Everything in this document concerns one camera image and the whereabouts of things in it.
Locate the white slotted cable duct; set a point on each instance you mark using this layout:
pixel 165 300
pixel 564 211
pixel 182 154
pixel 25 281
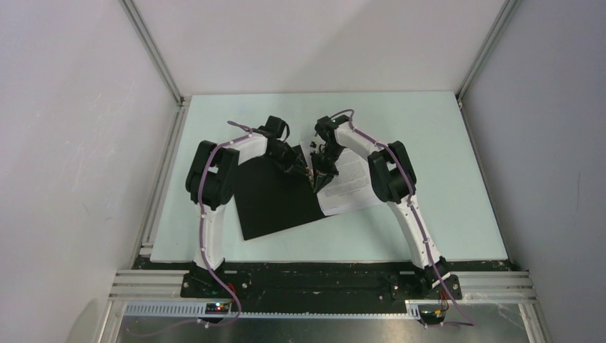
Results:
pixel 205 310

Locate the red folder with black inside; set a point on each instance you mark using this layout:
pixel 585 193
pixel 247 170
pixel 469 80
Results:
pixel 268 201

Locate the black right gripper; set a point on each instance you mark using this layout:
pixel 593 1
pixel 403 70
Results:
pixel 321 176

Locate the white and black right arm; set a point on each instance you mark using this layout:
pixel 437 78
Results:
pixel 393 182

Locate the aluminium frame rail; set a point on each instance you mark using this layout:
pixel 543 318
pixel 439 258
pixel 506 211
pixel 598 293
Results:
pixel 142 31

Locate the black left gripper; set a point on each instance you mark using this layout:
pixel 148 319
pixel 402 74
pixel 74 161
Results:
pixel 294 161

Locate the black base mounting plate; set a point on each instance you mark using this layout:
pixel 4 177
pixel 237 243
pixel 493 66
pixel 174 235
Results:
pixel 323 287

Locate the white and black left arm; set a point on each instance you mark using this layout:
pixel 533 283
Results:
pixel 210 179

